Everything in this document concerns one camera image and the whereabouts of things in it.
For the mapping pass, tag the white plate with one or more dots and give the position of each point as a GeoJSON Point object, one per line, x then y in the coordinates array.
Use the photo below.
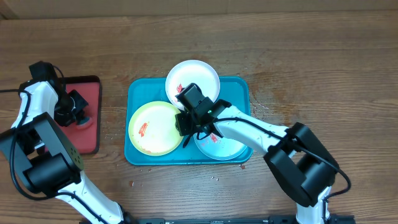
{"type": "Point", "coordinates": [192, 71]}

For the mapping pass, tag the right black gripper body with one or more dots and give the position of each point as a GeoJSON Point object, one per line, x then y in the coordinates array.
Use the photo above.
{"type": "Point", "coordinates": [191, 123]}

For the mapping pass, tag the yellow-green plate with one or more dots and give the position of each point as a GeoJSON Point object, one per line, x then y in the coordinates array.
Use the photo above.
{"type": "Point", "coordinates": [152, 129]}

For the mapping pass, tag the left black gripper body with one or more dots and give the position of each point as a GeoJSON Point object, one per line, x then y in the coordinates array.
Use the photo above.
{"type": "Point", "coordinates": [72, 105]}

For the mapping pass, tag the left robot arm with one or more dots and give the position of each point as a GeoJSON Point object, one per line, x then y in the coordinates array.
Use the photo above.
{"type": "Point", "coordinates": [43, 162]}

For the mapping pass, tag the light blue plate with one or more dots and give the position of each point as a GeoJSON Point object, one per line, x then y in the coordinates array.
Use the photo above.
{"type": "Point", "coordinates": [222, 149]}

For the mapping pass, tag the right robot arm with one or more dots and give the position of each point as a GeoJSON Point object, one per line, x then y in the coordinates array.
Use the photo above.
{"type": "Point", "coordinates": [300, 163]}

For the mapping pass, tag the dark tray with red liquid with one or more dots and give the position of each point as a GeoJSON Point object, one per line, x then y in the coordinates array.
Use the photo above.
{"type": "Point", "coordinates": [84, 138]}

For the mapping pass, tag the green scouring sponge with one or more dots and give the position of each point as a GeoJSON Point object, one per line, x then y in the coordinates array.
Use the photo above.
{"type": "Point", "coordinates": [85, 121]}

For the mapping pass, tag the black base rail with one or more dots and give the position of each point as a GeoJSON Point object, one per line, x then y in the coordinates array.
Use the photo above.
{"type": "Point", "coordinates": [276, 219]}

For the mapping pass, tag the teal plastic tray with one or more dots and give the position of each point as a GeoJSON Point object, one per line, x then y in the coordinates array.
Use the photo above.
{"type": "Point", "coordinates": [144, 90]}

